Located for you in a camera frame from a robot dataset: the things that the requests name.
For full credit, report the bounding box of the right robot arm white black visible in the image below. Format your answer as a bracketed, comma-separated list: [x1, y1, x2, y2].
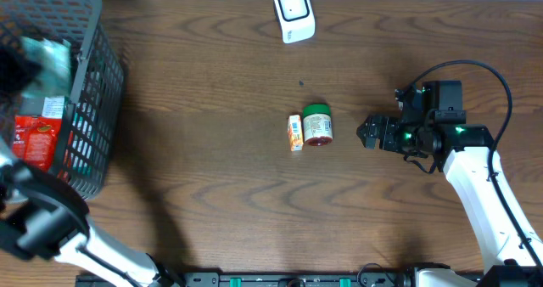
[356, 115, 542, 286]

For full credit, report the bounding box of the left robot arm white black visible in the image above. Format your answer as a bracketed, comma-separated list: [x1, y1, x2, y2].
[1, 142, 186, 286]

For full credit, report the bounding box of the green lid jar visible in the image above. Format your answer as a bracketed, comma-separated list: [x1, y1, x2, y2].
[302, 104, 333, 146]

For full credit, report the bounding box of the green white wipes pack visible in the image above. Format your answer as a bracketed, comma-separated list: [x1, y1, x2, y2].
[20, 37, 73, 115]

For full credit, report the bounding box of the small orange box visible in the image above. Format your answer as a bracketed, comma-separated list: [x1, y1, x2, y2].
[288, 115, 304, 151]

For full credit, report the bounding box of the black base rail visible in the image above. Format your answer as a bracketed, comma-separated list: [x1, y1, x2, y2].
[75, 271, 543, 287]

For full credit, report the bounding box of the grey plastic shopping basket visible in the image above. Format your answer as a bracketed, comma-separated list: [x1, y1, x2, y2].
[1, 0, 125, 199]

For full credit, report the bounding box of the red snack bag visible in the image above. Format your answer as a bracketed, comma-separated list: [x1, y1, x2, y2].
[12, 115, 62, 172]

